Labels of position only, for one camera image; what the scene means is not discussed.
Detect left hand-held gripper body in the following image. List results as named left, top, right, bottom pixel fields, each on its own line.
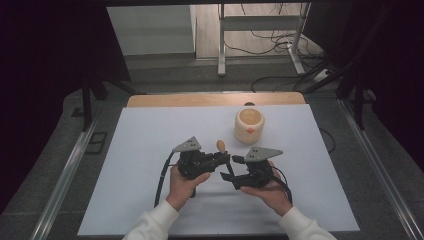
left=172, top=135, right=218, bottom=198

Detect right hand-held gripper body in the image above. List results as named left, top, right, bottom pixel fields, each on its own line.
left=231, top=146, right=285, bottom=191

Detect person's right hand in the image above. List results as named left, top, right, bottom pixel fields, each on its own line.
left=239, top=160, right=294, bottom=218

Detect person's left hand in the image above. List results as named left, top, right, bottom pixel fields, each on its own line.
left=165, top=165, right=212, bottom=212

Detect cream round cup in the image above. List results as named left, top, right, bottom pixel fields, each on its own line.
left=233, top=107, right=266, bottom=145

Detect white board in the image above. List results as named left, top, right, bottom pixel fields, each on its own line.
left=77, top=103, right=361, bottom=238

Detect wooden table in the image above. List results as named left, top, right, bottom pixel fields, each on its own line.
left=126, top=92, right=307, bottom=109

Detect white power strip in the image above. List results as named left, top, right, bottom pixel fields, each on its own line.
left=312, top=68, right=332, bottom=84

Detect black metal stand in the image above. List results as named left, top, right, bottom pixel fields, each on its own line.
left=301, top=59, right=378, bottom=131
left=80, top=71, right=146, bottom=132

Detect dark curtain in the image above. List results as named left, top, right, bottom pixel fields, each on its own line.
left=301, top=0, right=424, bottom=174
left=0, top=0, right=132, bottom=215

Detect right hand-held gripper cable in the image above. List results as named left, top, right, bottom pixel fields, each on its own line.
left=271, top=165, right=294, bottom=205

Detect hand-held gripper cable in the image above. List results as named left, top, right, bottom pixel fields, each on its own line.
left=271, top=165, right=294, bottom=205
left=153, top=150, right=177, bottom=208

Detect left hand-held gripper cable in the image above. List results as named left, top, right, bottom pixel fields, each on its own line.
left=153, top=150, right=177, bottom=208

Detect black cable beside table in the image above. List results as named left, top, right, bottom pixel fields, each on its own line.
left=319, top=127, right=337, bottom=155

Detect black floor cables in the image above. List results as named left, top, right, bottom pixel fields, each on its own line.
left=222, top=3, right=338, bottom=94

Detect aluminium rail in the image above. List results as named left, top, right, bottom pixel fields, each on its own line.
left=337, top=99, right=424, bottom=240
left=38, top=109, right=99, bottom=240

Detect white metal stand frame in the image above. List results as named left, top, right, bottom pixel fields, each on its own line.
left=217, top=2, right=313, bottom=78

